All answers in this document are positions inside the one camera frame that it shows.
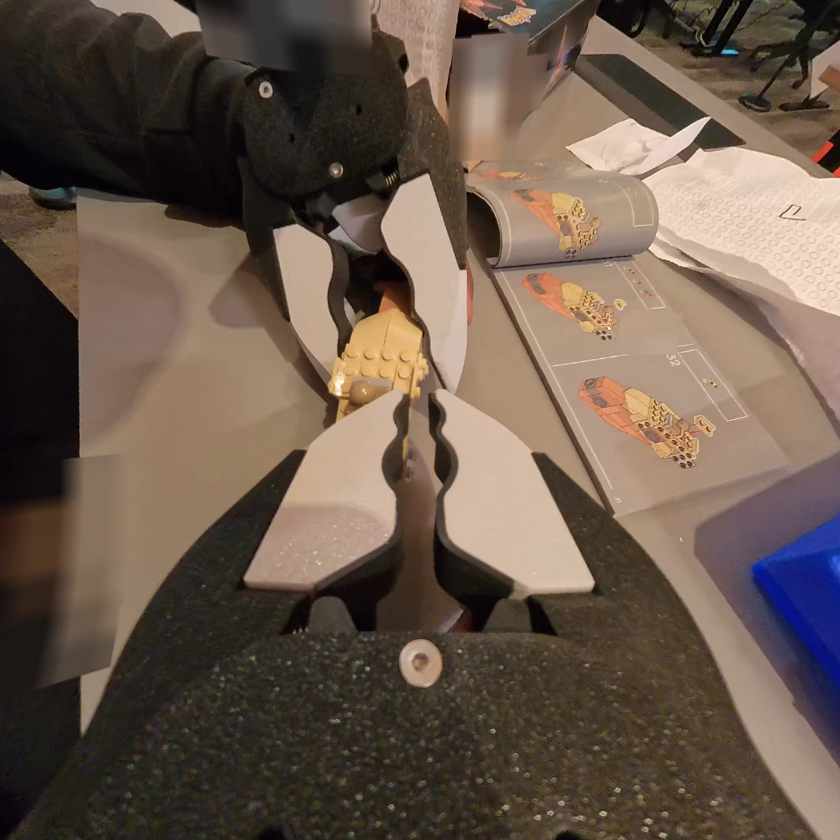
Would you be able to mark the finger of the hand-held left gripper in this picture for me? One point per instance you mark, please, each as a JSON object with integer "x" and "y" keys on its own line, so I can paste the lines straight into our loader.
{"x": 433, "y": 262}
{"x": 305, "y": 282}

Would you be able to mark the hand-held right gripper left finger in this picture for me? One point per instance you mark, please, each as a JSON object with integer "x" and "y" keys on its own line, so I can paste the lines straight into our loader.
{"x": 328, "y": 512}

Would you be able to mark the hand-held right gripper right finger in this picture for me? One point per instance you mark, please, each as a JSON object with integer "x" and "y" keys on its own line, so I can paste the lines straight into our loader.
{"x": 512, "y": 518}

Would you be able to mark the tan brick vehicle model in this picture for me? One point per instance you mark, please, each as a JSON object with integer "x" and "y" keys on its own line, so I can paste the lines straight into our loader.
{"x": 387, "y": 348}

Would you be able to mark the person's left forearm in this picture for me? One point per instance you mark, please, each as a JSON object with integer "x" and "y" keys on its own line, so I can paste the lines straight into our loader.
{"x": 131, "y": 118}

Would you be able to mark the grey desk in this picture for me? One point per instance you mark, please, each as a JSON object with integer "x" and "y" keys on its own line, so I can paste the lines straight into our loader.
{"x": 197, "y": 394}

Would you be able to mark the person's left hand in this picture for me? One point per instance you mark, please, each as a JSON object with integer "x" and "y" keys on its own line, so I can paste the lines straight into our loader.
{"x": 470, "y": 302}

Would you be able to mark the grey instruction booklet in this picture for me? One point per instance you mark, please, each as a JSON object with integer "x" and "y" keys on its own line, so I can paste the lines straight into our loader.
{"x": 590, "y": 328}

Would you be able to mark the dark printed toy box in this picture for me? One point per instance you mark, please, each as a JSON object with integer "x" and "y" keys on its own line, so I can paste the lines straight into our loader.
{"x": 512, "y": 13}

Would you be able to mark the person's black clothing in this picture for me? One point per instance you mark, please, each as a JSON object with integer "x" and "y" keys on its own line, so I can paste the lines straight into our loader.
{"x": 39, "y": 361}

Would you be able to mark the blue plastic bin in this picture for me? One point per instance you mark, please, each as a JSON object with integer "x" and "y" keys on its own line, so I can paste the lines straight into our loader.
{"x": 807, "y": 577}

